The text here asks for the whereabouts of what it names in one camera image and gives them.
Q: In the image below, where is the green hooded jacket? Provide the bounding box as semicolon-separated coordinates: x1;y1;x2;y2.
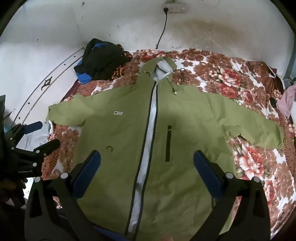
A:
47;57;283;240

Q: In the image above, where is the black and blue clothes pile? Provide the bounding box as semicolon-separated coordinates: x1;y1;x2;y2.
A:
74;38;132;84

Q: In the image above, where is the white curved headboard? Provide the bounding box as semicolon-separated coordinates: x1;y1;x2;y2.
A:
10;47;85;126

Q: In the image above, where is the pink cloth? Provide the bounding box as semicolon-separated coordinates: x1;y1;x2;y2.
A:
276;85;295;119

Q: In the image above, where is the black power cable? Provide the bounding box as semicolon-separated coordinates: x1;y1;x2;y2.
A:
155;7;169;50

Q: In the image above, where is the white wall power strip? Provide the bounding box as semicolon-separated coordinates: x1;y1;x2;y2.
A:
162;3;188;13

